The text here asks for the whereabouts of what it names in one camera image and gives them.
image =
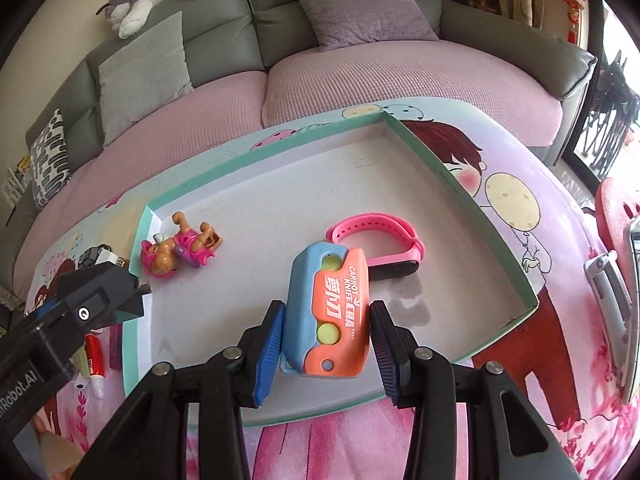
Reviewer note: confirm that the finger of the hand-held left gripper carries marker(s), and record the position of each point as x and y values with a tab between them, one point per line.
95	310
107	276

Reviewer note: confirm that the pink brown toy dog figure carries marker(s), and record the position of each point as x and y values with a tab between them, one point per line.
160	256
197	241

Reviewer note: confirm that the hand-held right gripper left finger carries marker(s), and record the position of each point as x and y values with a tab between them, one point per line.
267	360

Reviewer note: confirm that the red white tube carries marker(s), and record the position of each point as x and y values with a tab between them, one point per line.
92	365

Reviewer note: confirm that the printed cartoon blanket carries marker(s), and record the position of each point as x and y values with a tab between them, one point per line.
550	310

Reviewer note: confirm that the pink sofa cover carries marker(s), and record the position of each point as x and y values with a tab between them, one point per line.
350	80

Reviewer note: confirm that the red hanging decoration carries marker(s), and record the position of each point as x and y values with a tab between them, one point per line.
575	5

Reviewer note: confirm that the blue orange toy knife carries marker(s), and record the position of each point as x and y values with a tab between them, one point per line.
340	305

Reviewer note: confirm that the purple pillow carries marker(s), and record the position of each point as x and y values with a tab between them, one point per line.
360	10

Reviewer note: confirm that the black white patterned pillow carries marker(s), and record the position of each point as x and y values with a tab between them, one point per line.
50	160

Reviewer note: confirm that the stack of magazines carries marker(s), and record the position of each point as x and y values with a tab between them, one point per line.
12	185

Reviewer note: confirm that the grey pillow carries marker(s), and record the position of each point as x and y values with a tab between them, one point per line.
145	75

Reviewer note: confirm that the white charger adapter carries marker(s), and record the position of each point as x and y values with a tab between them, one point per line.
114	261

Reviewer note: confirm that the teal-edged white box tray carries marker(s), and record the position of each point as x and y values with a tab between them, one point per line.
300	195

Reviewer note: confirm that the black folding rack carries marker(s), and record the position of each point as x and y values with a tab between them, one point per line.
607	105

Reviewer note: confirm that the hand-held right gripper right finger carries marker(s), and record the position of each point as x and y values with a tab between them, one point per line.
382	355

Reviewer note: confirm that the grey sofa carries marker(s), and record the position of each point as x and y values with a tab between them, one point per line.
220	10

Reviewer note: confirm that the pink wristband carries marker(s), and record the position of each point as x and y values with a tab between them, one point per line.
400	250

